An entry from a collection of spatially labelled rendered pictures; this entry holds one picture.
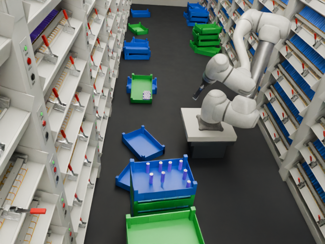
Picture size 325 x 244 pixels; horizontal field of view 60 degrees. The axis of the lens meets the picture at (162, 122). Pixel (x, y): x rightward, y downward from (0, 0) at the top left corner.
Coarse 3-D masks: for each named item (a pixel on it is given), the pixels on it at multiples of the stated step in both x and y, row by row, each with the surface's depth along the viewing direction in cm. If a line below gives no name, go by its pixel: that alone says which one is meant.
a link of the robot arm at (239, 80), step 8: (240, 24) 176; (248, 24) 177; (240, 32) 172; (248, 32) 181; (240, 40) 169; (240, 48) 166; (240, 56) 164; (240, 64) 163; (248, 64) 160; (232, 72) 150; (240, 72) 151; (248, 72) 153; (232, 80) 150; (240, 80) 149; (248, 80) 150; (232, 88) 153; (240, 88) 150; (248, 88) 150
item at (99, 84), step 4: (104, 60) 214; (100, 64) 214; (104, 64) 216; (108, 64) 216; (104, 68) 214; (104, 72) 210; (100, 76) 203; (104, 76) 206; (100, 80) 199; (96, 84) 193; (100, 84) 195; (96, 88) 190; (100, 88) 192; (100, 92) 188; (96, 100) 180; (96, 104) 177; (96, 108) 168
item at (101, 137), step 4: (108, 104) 239; (104, 108) 238; (108, 108) 240; (104, 112) 225; (108, 112) 236; (104, 116) 226; (104, 120) 226; (104, 124) 222; (100, 128) 217; (104, 128) 219; (100, 132) 213; (104, 132) 215; (100, 136) 204; (100, 140) 206; (100, 144) 204; (100, 148) 201; (100, 152) 191; (100, 156) 193
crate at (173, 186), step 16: (160, 160) 146; (176, 160) 148; (144, 176) 143; (160, 176) 144; (176, 176) 145; (192, 176) 139; (144, 192) 129; (160, 192) 131; (176, 192) 133; (192, 192) 135
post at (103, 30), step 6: (102, 0) 188; (102, 6) 190; (102, 24) 198; (102, 30) 200; (108, 54) 220; (108, 60) 221; (108, 66) 223; (108, 72) 224; (108, 78) 225; (108, 96) 234; (108, 102) 238
